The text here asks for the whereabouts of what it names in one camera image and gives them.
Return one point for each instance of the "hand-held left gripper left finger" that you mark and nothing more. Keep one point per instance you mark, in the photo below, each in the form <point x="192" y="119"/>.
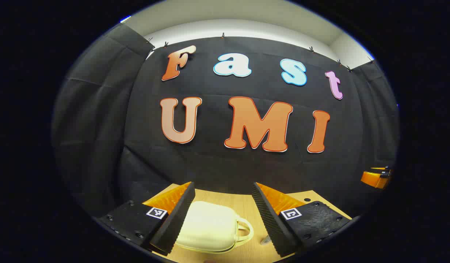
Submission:
<point x="174" y="219"/>

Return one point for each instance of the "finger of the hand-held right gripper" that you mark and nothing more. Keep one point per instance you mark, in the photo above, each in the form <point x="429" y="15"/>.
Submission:
<point x="374" y="178"/>

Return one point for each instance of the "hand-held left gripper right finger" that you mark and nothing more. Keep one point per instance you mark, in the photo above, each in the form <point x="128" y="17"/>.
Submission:
<point x="270" y="219"/>

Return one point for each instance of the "cream yellow small suitcase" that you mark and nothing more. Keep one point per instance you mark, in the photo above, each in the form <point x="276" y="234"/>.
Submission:
<point x="210" y="226"/>

